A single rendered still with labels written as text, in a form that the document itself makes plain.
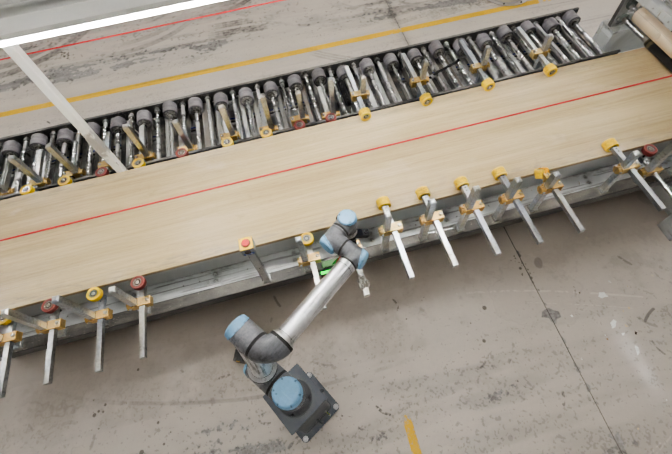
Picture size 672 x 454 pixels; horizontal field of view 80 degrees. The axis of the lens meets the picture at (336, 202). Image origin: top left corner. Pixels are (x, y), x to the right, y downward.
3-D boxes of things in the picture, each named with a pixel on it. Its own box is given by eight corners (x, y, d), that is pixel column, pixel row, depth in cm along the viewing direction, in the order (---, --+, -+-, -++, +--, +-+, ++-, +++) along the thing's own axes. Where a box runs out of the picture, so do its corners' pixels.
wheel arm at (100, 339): (104, 371, 218) (100, 370, 214) (98, 373, 217) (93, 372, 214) (107, 295, 240) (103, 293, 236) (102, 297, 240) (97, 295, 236)
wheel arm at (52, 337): (53, 383, 213) (48, 382, 209) (47, 385, 213) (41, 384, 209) (61, 305, 235) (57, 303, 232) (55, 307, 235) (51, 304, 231)
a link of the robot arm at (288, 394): (293, 418, 208) (287, 416, 193) (269, 396, 214) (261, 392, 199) (311, 393, 214) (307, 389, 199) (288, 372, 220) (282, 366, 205)
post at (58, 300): (109, 324, 241) (57, 300, 200) (103, 326, 241) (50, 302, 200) (110, 319, 243) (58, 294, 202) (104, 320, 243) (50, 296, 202)
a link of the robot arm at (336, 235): (335, 252, 181) (352, 232, 186) (315, 238, 186) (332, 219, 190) (336, 260, 189) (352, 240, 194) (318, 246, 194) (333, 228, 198)
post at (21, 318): (67, 336, 240) (6, 314, 199) (61, 337, 239) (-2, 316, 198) (68, 330, 241) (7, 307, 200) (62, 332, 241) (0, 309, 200)
